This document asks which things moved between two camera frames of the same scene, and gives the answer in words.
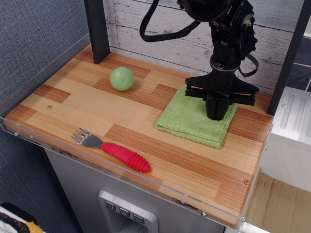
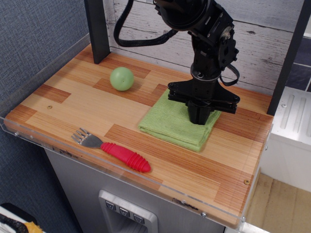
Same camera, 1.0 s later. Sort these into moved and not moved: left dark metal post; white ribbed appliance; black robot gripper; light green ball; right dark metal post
Moved: black robot gripper
Not moved: light green ball; white ribbed appliance; left dark metal post; right dark metal post
